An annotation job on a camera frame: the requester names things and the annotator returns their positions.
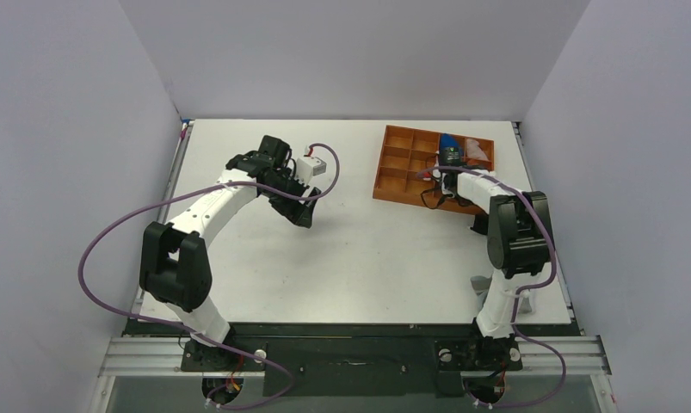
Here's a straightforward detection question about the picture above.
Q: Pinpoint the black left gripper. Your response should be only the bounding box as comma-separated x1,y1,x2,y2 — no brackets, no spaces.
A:
262,170,319,228

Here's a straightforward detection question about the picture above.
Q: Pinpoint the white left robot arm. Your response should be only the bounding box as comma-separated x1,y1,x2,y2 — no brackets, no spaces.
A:
139,135,327,370

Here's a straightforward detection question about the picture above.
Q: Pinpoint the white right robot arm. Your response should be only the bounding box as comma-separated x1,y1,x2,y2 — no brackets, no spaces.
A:
432,143,555,367

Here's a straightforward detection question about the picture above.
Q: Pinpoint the black underwear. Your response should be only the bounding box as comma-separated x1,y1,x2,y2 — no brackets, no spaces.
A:
470,213,489,236

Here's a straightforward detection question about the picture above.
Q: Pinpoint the blue rolled underwear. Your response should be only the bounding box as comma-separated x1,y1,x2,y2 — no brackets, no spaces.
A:
439,133,463,151

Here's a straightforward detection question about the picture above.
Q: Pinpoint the grey underwear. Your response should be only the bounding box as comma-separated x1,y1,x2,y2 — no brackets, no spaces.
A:
470,276,535,314

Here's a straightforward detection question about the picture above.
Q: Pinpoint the wooden compartment tray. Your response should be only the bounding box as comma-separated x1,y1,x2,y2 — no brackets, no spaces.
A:
373,125,482,215

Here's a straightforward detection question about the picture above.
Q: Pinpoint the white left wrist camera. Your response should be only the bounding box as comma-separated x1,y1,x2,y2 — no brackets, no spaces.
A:
295,156,327,183

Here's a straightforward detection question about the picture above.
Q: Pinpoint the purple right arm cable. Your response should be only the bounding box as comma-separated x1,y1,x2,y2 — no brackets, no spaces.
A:
416,165,567,410

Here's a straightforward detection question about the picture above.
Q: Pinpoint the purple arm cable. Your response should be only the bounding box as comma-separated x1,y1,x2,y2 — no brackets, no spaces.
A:
416,165,567,410
77,142,341,411

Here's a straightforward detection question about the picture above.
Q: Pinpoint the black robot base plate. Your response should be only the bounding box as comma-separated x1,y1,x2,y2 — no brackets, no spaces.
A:
102,321,579,399

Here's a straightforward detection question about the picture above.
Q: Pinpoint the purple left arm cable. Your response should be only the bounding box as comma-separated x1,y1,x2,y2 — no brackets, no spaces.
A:
77,142,341,411

